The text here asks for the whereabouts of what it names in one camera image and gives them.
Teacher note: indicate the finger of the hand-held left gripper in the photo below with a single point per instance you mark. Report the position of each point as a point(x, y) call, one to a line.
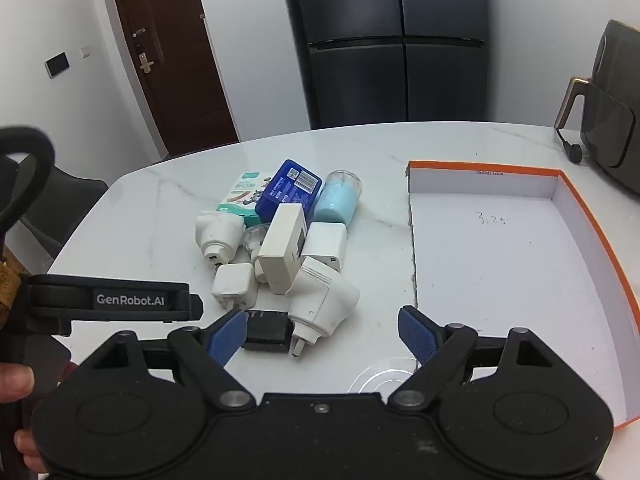
point(196, 307)

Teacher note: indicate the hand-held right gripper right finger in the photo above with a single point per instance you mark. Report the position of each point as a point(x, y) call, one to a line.
point(417, 337)

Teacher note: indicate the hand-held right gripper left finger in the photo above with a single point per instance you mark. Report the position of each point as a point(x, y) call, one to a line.
point(227, 337)

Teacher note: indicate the orange and white cardboard box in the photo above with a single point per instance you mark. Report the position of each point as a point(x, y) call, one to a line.
point(500, 270)

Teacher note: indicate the green and white bandage box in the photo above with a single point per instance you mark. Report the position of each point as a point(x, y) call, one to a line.
point(242, 192)

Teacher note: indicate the white square charger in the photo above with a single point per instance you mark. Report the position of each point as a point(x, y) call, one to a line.
point(325, 245)

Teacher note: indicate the blue tin box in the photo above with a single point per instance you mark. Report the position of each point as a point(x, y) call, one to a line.
point(290, 187)

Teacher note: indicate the light blue toothpick holder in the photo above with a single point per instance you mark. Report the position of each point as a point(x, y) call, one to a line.
point(335, 202)

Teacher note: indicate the person's left hand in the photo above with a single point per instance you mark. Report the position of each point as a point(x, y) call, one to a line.
point(15, 380)

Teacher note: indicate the black adapter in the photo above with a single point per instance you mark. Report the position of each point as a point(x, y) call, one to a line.
point(267, 332)

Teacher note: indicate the small white charger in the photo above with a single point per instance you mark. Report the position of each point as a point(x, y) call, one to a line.
point(234, 285)

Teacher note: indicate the clear round lid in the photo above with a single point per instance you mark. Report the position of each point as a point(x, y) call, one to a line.
point(380, 377)

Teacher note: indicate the white round plug adapter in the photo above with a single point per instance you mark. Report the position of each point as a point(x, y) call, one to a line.
point(220, 235)

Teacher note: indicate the clear plastic piece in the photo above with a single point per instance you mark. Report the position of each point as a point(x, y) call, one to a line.
point(254, 240)

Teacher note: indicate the grey chair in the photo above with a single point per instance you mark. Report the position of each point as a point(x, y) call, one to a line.
point(60, 200)

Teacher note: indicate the large white plug adapter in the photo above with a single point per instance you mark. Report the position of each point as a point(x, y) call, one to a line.
point(322, 300)

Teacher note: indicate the beige power adapter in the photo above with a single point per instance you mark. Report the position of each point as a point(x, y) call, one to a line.
point(282, 250)

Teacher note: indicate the dark brown door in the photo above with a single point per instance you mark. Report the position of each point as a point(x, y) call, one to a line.
point(170, 60)

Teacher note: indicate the brass door lock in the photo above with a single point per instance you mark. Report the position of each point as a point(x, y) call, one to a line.
point(144, 57)

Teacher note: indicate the dark grey air fryer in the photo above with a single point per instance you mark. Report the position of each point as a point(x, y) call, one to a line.
point(612, 110)

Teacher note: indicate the black refrigerator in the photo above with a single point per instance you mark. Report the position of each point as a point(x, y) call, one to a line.
point(380, 40)

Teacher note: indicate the black wall panel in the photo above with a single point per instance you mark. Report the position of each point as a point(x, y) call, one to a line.
point(57, 64)

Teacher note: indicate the white wall switch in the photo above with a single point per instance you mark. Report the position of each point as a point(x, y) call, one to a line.
point(85, 51)

